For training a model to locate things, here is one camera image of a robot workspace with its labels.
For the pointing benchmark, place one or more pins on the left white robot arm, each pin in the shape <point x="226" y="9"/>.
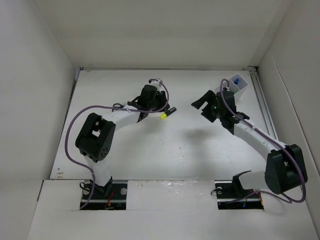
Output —
<point x="95" y="138"/>

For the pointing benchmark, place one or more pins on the white three-compartment container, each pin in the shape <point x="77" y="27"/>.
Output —
<point x="239" y="88"/>

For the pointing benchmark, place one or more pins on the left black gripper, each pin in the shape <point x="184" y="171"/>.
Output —
<point x="161" y="96"/>

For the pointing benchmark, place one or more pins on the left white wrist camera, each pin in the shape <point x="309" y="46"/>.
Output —
<point x="158" y="83"/>

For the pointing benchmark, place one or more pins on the aluminium side rail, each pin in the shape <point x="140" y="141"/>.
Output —
<point x="262" y="102"/>

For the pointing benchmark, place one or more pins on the black handled scissors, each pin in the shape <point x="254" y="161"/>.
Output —
<point x="117" y="106"/>

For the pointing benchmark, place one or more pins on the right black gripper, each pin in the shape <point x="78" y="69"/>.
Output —
<point x="211" y="97"/>

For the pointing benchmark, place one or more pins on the yellow highlighter marker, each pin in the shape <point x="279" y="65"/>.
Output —
<point x="168" y="113"/>

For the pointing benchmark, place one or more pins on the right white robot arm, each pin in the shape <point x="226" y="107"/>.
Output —
<point x="285" y="166"/>

